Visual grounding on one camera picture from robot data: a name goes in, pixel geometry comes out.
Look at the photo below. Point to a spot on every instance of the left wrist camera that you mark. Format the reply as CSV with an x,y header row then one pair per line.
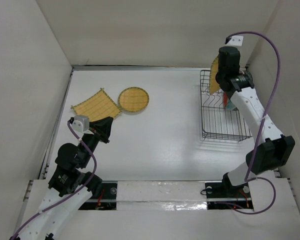
x,y
81,123

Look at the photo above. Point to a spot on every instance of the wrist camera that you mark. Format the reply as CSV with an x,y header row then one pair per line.
x,y
81,123
234,41

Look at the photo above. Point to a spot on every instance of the scoop-shaped bamboo tray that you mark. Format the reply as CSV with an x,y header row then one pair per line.
x,y
213,84

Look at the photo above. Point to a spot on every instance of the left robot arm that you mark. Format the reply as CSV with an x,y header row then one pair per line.
x,y
73,182

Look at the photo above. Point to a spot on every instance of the black wire dish rack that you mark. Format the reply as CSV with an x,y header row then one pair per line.
x,y
217,122

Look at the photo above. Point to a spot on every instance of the red teal floral plate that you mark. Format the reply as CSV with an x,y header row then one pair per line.
x,y
228,105

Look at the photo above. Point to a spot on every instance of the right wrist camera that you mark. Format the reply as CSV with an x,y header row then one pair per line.
x,y
234,41

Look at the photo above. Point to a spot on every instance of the blue white floral plate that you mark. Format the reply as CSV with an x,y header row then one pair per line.
x,y
248,74

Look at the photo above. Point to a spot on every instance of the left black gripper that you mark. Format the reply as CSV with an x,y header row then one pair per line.
x,y
104,128

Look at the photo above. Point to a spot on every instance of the round bamboo tray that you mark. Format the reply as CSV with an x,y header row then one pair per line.
x,y
133,99

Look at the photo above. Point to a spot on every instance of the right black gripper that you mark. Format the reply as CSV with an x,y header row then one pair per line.
x,y
239,61

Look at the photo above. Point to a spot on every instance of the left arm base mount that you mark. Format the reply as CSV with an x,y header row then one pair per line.
x,y
104,200

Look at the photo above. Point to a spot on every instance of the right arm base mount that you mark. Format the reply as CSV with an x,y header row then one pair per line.
x,y
222,195

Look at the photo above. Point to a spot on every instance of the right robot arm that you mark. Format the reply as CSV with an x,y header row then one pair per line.
x,y
272,148

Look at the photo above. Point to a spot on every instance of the square bamboo tray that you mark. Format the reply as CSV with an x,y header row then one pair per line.
x,y
97,107

